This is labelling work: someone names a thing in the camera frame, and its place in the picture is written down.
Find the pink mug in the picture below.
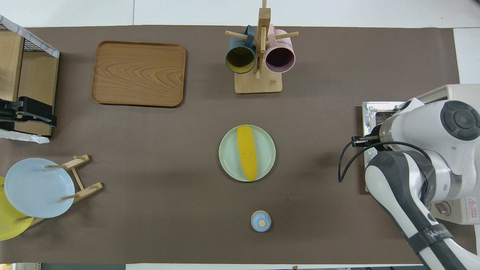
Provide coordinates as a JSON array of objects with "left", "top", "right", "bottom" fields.
[{"left": 264, "top": 24, "right": 296, "bottom": 74}]

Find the yellow round plate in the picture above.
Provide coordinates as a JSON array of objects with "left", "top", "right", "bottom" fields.
[{"left": 0, "top": 176, "right": 34, "bottom": 241}]

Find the white crumpled plastic sheet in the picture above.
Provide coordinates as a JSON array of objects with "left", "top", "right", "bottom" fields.
[{"left": 0, "top": 129, "right": 51, "bottom": 144}]

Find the dark teal mug yellow inside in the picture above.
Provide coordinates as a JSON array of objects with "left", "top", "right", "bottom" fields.
[{"left": 225, "top": 25, "right": 257, "bottom": 75}]

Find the pale green round plate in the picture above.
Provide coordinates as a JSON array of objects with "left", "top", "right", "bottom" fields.
[{"left": 219, "top": 124, "right": 276, "bottom": 183}]

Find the yellow corn cob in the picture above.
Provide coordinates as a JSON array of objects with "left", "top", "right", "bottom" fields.
[{"left": 237, "top": 125, "right": 258, "bottom": 181}]

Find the wooden plate rack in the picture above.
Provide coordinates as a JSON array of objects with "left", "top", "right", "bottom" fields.
[{"left": 15, "top": 154, "right": 104, "bottom": 227}]

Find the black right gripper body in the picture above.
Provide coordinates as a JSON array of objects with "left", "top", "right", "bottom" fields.
[{"left": 351, "top": 134, "right": 380, "bottom": 149}]

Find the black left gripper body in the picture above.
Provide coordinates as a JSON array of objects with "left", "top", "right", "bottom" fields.
[{"left": 0, "top": 97, "right": 53, "bottom": 132}]

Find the light blue round plate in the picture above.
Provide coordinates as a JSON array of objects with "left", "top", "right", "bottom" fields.
[{"left": 4, "top": 157, "right": 76, "bottom": 219}]

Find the large brown table mat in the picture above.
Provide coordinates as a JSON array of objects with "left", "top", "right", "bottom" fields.
[{"left": 0, "top": 25, "right": 479, "bottom": 265}]

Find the cream toaster oven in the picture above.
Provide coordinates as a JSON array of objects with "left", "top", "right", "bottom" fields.
[{"left": 407, "top": 84, "right": 480, "bottom": 225}]

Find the large silver oven knob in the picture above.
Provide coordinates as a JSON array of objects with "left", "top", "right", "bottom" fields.
[{"left": 433, "top": 201, "right": 452, "bottom": 216}]

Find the wooden mug tree stand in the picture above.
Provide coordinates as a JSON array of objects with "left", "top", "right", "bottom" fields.
[{"left": 225, "top": 0, "right": 299, "bottom": 94}]

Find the rectangular wooden tray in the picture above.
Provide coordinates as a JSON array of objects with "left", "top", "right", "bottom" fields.
[{"left": 91, "top": 40, "right": 186, "bottom": 108}]

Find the wooden shelf with wire frame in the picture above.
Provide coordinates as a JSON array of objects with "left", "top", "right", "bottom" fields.
[{"left": 0, "top": 15, "right": 60, "bottom": 137}]

